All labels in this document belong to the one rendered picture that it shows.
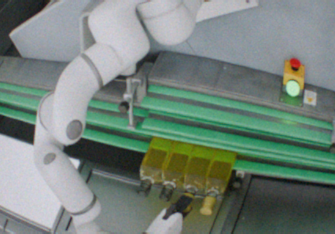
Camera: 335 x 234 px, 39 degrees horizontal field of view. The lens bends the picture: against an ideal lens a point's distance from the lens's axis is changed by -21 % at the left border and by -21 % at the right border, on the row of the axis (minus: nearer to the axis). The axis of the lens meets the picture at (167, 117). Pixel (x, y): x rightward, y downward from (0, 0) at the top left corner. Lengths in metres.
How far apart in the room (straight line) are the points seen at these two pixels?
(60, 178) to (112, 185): 0.58
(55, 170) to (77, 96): 0.16
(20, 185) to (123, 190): 0.36
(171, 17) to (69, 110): 0.27
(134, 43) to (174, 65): 0.51
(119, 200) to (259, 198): 0.42
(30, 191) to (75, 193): 0.57
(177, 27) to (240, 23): 0.42
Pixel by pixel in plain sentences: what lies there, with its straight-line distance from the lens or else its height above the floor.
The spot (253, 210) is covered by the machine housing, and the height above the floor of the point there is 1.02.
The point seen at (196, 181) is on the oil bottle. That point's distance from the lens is 1.47.
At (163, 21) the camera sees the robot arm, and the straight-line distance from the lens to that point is 1.12.
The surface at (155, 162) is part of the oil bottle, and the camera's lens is 1.51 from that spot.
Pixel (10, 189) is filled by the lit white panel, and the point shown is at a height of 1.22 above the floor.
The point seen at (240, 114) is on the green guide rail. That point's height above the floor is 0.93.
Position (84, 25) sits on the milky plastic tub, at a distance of 1.59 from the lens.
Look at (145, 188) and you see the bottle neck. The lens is 1.48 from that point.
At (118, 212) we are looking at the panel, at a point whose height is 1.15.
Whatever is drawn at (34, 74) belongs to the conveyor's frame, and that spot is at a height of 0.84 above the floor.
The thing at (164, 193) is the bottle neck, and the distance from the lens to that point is 1.46.
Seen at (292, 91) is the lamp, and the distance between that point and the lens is 1.49.
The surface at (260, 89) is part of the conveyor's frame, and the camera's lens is 1.53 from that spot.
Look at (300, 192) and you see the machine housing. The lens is 1.70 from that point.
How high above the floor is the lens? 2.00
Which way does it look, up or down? 43 degrees down
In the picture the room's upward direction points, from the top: 157 degrees counter-clockwise
